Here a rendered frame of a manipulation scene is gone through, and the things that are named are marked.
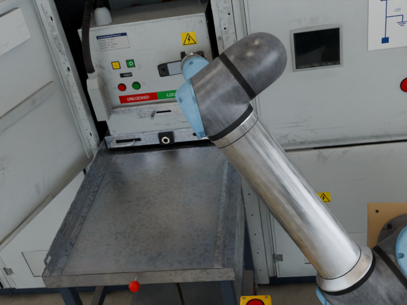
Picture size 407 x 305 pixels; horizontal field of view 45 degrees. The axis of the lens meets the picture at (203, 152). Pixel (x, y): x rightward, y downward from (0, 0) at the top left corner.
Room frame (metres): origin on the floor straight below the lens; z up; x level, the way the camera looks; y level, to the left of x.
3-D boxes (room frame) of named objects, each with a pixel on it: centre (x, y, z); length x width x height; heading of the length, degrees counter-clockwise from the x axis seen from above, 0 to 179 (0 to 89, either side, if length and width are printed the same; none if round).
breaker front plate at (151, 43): (1.81, 0.14, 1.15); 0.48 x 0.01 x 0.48; 78
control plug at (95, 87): (1.78, 0.36, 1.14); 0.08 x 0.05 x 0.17; 168
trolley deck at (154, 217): (1.43, 0.21, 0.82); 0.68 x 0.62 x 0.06; 168
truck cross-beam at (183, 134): (1.82, 0.13, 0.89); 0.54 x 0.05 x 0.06; 78
